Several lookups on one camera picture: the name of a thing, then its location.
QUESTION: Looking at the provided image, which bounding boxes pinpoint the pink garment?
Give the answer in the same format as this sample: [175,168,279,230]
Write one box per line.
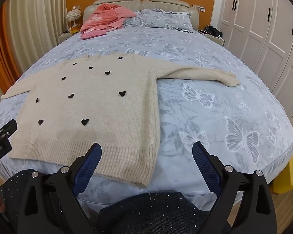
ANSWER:
[80,4,137,35]

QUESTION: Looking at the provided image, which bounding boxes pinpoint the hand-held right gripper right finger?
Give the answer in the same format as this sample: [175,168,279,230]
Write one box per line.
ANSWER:
[192,141,277,234]

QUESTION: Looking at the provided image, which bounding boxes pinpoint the butterfly print pillow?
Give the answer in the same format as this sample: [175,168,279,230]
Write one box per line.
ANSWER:
[123,8,196,33]

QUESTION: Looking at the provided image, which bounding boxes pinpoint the cream sweater with black hearts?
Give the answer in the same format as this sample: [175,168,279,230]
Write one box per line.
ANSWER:
[0,54,241,189]

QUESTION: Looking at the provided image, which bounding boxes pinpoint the white wardrobe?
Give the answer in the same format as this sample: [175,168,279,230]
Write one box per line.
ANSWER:
[213,0,293,132]

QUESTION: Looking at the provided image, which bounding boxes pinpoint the bed with butterfly sheet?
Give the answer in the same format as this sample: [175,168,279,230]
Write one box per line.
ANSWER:
[0,7,293,215]

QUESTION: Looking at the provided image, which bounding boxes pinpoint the beige nightstand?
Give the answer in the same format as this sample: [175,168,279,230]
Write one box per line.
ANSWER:
[198,29,225,47]
[59,29,81,45]

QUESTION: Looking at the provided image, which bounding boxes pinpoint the orange curtain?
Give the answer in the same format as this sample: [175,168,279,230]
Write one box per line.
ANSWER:
[0,7,23,92]

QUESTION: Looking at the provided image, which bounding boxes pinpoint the person's dark studded pants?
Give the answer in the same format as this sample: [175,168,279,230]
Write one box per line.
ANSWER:
[0,169,232,234]

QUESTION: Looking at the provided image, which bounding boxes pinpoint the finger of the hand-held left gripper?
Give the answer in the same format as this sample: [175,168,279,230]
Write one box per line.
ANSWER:
[0,119,18,140]

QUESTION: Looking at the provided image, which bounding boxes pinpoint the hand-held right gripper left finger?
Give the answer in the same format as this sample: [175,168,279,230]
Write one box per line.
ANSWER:
[21,143,103,234]

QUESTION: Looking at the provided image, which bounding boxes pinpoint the beige padded headboard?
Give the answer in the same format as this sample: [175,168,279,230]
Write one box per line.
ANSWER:
[84,0,200,30]

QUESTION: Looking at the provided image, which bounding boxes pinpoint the pink folded cloth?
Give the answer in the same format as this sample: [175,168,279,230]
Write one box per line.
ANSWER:
[80,30,107,40]

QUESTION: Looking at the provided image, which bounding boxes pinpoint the cream curtain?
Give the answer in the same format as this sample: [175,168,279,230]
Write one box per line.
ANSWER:
[5,0,69,78]

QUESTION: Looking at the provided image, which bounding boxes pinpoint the black bag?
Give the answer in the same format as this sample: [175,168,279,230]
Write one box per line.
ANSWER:
[200,26,223,38]

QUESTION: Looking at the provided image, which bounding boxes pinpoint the yellow stool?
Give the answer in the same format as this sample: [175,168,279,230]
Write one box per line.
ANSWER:
[272,155,293,194]

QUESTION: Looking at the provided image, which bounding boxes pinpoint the white feather lamp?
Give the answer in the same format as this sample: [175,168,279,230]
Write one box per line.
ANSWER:
[65,8,83,29]

